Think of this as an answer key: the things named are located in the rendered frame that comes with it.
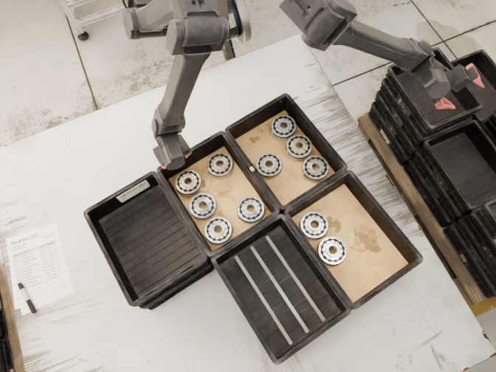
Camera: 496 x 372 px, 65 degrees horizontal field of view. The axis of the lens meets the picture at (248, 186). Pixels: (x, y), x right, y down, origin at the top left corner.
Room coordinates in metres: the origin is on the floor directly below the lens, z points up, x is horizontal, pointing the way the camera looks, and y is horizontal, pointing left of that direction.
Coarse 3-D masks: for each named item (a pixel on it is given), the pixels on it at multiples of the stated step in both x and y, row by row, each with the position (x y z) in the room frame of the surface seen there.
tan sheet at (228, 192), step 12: (192, 168) 0.65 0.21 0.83; (204, 168) 0.65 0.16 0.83; (204, 180) 0.60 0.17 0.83; (216, 180) 0.59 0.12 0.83; (228, 180) 0.58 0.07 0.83; (240, 180) 0.58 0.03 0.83; (204, 192) 0.55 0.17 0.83; (216, 192) 0.54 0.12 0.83; (228, 192) 0.53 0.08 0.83; (240, 192) 0.53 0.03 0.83; (252, 192) 0.52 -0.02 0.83; (204, 204) 0.49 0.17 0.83; (228, 204) 0.48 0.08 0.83; (264, 204) 0.46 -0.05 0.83; (192, 216) 0.45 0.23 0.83; (216, 216) 0.44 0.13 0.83; (228, 216) 0.44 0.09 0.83; (264, 216) 0.42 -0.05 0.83; (240, 228) 0.38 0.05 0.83
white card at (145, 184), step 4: (140, 184) 0.58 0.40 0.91; (144, 184) 0.58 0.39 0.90; (148, 184) 0.59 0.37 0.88; (132, 188) 0.56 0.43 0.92; (136, 188) 0.57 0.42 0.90; (140, 188) 0.57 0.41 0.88; (144, 188) 0.58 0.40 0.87; (128, 192) 0.56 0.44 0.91; (132, 192) 0.56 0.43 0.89; (136, 192) 0.56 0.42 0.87; (120, 196) 0.54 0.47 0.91; (124, 196) 0.55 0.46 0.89; (128, 196) 0.55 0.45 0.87; (132, 196) 0.56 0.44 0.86; (120, 200) 0.54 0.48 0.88; (124, 200) 0.54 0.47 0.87
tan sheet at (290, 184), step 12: (252, 132) 0.78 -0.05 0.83; (264, 132) 0.77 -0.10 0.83; (300, 132) 0.75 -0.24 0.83; (240, 144) 0.73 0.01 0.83; (252, 144) 0.73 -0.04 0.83; (264, 144) 0.72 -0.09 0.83; (276, 144) 0.71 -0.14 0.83; (252, 156) 0.67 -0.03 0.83; (288, 156) 0.65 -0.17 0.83; (288, 168) 0.60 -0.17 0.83; (300, 168) 0.59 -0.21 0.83; (276, 180) 0.56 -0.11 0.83; (288, 180) 0.55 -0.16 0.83; (300, 180) 0.54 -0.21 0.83; (276, 192) 0.51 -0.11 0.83; (288, 192) 0.50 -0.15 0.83; (300, 192) 0.50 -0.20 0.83
